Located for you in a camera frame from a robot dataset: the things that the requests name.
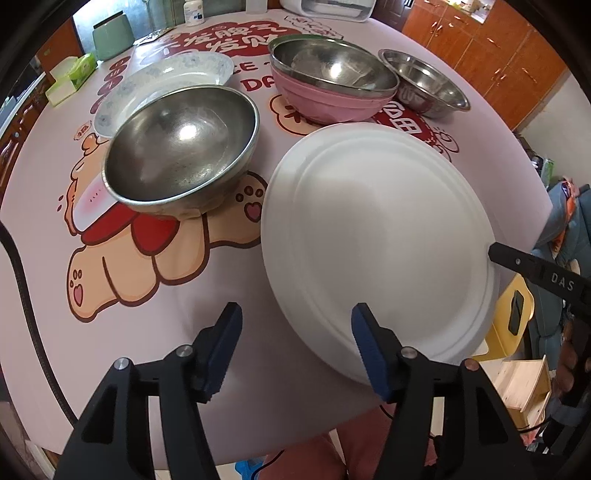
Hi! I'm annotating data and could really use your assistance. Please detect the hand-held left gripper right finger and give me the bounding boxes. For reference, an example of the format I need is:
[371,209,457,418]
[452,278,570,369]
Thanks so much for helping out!
[351,302,527,480]

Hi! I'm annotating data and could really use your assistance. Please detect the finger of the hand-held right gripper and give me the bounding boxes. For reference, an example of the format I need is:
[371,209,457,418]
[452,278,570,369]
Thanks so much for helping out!
[488,242,591,324]

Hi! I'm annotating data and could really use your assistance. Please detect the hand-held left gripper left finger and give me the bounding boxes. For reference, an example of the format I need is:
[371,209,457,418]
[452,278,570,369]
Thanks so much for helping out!
[55,302,243,480]

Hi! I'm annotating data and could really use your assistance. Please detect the large white plate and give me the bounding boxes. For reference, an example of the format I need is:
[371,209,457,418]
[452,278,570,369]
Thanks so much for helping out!
[261,124,502,386]

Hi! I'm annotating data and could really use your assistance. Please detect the wide-rimmed steel bowl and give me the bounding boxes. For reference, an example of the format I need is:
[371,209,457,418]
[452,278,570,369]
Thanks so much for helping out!
[378,48,472,118]

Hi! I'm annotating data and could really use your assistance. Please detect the large round steel bowl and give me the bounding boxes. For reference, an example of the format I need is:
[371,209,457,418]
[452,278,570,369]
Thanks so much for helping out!
[102,85,260,217]

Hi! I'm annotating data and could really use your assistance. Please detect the pink bowl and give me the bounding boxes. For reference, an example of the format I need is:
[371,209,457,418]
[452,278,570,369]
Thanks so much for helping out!
[269,36,400,124]

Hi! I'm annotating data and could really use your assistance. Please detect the thin-rimmed steel bowl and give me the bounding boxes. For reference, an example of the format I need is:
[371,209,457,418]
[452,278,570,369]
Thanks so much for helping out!
[270,39,399,93]

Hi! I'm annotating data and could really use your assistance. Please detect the person's right hand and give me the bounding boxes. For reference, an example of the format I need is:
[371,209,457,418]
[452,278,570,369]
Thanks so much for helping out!
[555,318,591,409]

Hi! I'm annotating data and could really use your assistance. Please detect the light wooden stool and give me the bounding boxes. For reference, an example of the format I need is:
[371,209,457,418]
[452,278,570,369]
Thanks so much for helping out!
[489,357,552,430]

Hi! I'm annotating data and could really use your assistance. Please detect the pink printed tablecloth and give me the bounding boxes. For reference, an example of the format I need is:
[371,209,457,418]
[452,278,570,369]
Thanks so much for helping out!
[0,7,552,467]

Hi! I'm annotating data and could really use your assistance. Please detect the blue upholstered chair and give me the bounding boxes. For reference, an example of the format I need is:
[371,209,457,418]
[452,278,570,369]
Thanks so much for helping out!
[529,182,591,356]

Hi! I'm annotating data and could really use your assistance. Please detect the yellow chair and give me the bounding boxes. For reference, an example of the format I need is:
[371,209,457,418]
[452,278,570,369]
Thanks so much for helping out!
[471,272,536,361]

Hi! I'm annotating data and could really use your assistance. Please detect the person's pink trousers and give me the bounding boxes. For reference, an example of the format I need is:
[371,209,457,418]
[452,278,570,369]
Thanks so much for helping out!
[277,406,439,480]

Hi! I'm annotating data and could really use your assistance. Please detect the orange wooden cabinet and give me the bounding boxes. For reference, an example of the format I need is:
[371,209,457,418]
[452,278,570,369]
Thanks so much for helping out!
[402,0,568,132]

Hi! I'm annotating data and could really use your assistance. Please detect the white blue patterned plate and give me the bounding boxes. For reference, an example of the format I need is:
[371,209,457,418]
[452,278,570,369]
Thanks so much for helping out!
[93,51,235,138]

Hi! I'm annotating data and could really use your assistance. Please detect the green tissue pack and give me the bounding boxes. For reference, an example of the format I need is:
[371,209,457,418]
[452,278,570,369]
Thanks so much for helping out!
[45,52,98,108]

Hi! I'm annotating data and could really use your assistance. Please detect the white lidded container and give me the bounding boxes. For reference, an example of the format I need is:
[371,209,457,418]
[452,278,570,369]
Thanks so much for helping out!
[281,0,372,23]

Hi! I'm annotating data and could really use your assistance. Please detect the printed leaflet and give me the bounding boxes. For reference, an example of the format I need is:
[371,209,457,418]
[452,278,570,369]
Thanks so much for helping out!
[134,28,176,45]

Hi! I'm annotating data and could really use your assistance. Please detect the green canister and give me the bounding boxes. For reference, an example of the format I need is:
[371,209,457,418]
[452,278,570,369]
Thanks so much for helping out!
[92,11,136,62]

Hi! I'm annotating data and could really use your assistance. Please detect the white pill bottle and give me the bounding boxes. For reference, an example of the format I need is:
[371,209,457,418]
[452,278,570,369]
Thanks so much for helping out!
[182,0,206,25]

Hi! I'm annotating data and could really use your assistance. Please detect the wooden glass cabinet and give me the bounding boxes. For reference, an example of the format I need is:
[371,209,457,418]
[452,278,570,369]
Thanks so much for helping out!
[0,18,88,158]

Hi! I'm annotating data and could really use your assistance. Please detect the black cable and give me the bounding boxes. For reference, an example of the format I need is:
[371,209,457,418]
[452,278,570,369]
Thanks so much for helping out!
[0,222,79,428]

